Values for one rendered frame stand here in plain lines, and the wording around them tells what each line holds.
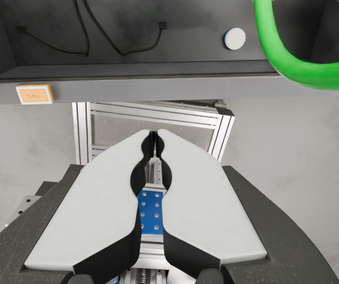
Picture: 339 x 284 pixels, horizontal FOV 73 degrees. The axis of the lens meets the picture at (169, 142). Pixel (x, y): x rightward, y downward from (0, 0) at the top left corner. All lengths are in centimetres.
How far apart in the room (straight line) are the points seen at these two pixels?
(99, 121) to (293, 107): 119
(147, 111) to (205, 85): 82
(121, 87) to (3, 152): 158
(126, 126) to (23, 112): 69
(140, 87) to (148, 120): 83
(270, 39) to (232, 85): 22
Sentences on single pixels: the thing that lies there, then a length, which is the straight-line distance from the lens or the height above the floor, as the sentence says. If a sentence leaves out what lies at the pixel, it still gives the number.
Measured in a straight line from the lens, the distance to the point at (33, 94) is 44.
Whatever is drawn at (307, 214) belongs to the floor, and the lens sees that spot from 241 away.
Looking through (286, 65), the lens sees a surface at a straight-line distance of 18.
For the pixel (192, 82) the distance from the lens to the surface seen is 40.
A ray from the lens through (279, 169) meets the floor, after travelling 191.
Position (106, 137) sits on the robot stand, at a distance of 132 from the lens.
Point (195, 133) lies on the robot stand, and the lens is 130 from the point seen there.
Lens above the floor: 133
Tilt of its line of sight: 59 degrees down
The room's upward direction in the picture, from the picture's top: 176 degrees clockwise
